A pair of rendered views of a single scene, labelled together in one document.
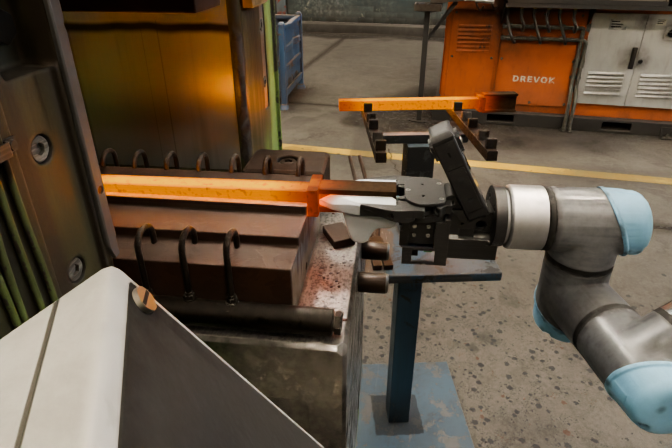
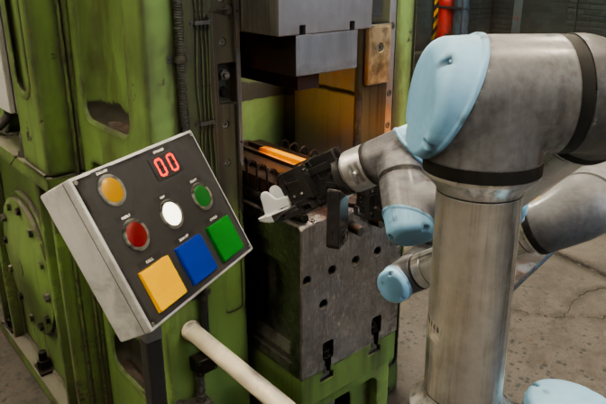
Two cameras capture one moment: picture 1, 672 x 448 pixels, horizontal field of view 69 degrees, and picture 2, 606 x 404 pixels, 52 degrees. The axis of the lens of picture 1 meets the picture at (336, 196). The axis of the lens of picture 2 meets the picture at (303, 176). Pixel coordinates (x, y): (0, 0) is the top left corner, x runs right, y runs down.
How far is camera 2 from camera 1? 1.18 m
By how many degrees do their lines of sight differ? 40
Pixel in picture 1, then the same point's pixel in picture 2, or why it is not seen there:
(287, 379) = (285, 238)
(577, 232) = not seen: hidden behind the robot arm
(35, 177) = (221, 131)
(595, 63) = not seen: outside the picture
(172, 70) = (331, 109)
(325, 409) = (295, 258)
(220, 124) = (346, 142)
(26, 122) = (223, 116)
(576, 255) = not seen: hidden behind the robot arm
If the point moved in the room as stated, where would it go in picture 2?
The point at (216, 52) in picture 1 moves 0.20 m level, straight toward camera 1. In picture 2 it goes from (348, 105) to (316, 118)
